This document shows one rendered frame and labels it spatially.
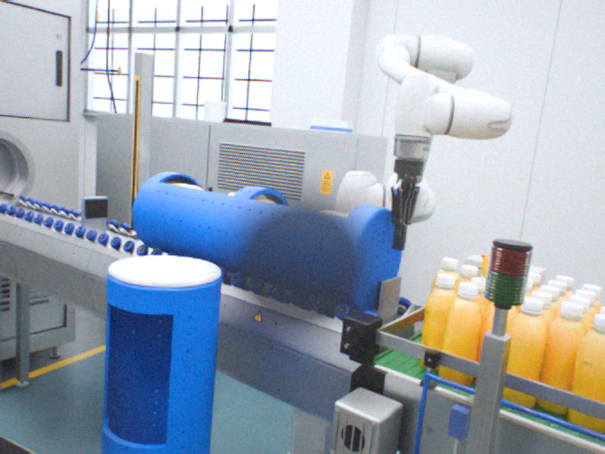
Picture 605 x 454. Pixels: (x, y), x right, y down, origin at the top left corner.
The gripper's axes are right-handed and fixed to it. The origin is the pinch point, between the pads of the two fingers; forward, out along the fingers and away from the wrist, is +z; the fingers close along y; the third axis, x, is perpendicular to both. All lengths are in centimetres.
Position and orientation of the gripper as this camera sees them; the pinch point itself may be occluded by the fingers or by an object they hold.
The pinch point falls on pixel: (400, 236)
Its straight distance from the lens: 145.7
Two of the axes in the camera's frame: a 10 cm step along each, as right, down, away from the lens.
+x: -8.0, -1.8, 5.7
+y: 5.9, -0.9, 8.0
